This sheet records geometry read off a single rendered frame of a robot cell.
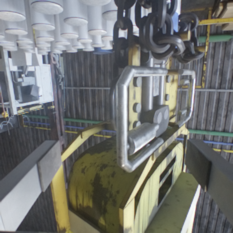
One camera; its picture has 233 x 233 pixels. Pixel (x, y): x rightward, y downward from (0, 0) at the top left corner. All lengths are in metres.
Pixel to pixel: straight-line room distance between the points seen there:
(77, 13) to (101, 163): 1.03
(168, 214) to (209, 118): 5.03
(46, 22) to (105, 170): 1.21
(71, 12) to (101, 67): 4.60
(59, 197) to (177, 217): 0.31
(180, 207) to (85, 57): 5.82
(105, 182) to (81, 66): 5.87
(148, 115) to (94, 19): 1.26
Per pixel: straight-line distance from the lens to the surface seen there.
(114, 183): 0.40
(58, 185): 0.47
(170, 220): 0.51
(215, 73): 5.31
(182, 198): 0.58
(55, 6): 1.06
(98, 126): 0.50
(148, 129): 0.29
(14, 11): 1.25
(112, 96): 0.34
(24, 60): 3.94
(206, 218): 7.25
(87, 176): 0.44
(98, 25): 1.53
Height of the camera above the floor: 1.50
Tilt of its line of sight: 14 degrees up
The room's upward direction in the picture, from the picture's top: 179 degrees clockwise
